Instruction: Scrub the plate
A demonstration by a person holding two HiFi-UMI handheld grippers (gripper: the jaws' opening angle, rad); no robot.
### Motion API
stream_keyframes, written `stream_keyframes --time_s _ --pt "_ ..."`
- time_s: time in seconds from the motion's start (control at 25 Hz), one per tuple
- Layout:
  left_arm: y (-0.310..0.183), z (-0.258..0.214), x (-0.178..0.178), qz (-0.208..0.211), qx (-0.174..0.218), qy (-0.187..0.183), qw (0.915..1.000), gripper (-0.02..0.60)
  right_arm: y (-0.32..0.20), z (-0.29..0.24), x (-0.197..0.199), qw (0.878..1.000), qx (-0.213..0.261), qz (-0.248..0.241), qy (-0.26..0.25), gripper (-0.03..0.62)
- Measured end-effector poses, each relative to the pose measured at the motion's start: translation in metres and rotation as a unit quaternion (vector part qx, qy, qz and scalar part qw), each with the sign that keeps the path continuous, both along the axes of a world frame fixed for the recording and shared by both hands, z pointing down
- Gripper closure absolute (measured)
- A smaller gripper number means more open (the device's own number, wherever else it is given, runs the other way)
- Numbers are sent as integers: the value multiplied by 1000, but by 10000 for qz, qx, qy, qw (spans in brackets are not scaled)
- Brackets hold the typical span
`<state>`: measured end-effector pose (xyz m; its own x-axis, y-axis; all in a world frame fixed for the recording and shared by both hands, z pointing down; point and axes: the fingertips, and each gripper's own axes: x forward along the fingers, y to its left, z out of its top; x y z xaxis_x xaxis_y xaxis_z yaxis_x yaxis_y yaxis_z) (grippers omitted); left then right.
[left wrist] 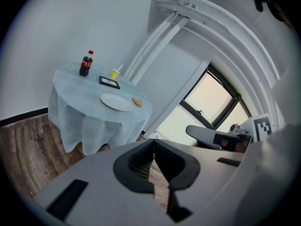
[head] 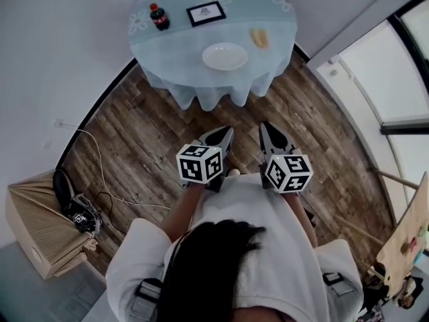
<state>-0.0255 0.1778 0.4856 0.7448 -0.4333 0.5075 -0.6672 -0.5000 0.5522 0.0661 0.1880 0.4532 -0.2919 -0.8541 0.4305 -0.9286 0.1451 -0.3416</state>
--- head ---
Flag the wooden painting board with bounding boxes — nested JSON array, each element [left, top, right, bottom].
[[375, 171, 429, 288]]

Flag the cardboard box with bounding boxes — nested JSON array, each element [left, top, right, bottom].
[[5, 169, 98, 280]]

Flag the grey device with wires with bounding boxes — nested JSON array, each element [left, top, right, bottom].
[[63, 194, 103, 234]]

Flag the grey backpack strap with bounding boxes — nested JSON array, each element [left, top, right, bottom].
[[322, 272, 355, 297], [129, 278, 164, 322]]

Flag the grey right backpack strap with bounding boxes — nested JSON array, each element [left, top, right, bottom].
[[322, 272, 355, 297]]

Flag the black cable with adapter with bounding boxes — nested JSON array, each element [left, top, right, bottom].
[[93, 191, 130, 237]]

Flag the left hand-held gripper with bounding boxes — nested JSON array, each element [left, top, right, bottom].
[[176, 125, 235, 193]]

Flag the black phone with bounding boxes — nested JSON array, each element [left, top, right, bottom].
[[303, 206, 318, 227]]

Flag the person's left forearm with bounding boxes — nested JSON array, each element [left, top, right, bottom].
[[160, 184, 205, 244]]

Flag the grey left backpack strap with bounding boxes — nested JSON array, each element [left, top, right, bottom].
[[129, 278, 164, 322]]

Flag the person's right forearm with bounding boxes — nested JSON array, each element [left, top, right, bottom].
[[284, 193, 318, 248]]

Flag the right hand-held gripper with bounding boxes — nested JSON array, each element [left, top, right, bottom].
[[257, 121, 314, 194]]

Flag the white round plate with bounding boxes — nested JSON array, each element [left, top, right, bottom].
[[201, 42, 249, 72]]

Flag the blurred yellow-brown object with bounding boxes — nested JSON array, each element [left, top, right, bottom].
[[250, 28, 271, 50]]

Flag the black headphones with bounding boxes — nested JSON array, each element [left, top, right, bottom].
[[52, 168, 76, 211]]

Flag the white window frame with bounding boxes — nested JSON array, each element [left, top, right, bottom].
[[306, 0, 429, 194]]

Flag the dark cola bottle red cap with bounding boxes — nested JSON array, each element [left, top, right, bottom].
[[149, 3, 171, 32]]

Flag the round table, light blue cloth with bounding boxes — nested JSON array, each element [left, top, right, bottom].
[[127, 0, 298, 111]]

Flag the wooden easel legs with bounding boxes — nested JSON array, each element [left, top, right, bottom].
[[334, 166, 420, 244]]

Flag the white cable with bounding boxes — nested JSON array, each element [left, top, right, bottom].
[[55, 122, 172, 211]]

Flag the person's white shirt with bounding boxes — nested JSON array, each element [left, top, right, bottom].
[[105, 172, 365, 322]]

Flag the black picture frame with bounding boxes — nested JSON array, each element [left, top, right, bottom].
[[186, 1, 227, 28]]

